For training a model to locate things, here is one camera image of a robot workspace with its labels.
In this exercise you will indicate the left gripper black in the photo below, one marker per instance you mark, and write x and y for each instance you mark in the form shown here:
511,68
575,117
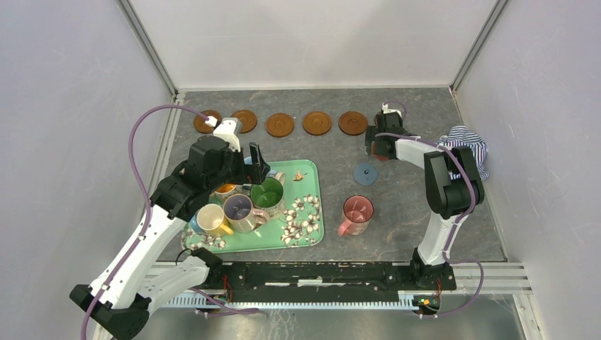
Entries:
255,173

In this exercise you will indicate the green interior floral mug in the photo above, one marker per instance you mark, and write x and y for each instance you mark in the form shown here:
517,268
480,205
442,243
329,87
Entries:
269,195

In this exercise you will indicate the blue round coaster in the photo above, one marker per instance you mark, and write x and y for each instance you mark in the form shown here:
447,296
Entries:
365,174

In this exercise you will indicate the orange interior mug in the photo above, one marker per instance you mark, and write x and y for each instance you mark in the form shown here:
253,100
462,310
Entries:
225,191

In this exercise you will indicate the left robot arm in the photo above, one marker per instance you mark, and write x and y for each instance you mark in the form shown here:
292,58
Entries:
120,300

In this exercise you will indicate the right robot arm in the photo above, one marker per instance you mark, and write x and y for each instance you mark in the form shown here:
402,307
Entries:
453,185

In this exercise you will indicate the green floral tray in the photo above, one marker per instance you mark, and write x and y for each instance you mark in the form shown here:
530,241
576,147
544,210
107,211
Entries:
299,225

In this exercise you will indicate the blue striped cloth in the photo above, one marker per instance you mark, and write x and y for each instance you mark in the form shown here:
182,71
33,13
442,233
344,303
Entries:
461,136

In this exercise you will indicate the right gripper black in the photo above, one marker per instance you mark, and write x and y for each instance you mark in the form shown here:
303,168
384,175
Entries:
372,131

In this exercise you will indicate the purple interior mug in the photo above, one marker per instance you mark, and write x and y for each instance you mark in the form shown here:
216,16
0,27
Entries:
241,214

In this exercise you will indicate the ridged wooden coaster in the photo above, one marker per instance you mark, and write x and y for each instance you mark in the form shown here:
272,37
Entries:
317,123
280,125
352,123
247,118
201,125

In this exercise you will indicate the pink mug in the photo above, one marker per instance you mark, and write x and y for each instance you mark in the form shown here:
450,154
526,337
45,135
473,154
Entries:
356,216

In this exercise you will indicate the red round coaster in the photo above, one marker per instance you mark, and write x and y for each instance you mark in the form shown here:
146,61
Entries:
380,151

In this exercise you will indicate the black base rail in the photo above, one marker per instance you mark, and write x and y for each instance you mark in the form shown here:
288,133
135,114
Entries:
329,281

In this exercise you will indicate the cream yellow-handled mug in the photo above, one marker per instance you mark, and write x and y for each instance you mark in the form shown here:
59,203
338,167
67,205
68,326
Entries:
211,219

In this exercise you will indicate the blue orange-interior mug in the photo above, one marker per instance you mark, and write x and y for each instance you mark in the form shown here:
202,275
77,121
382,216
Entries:
193,223

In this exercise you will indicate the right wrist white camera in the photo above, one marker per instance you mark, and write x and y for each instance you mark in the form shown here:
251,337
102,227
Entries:
385,109

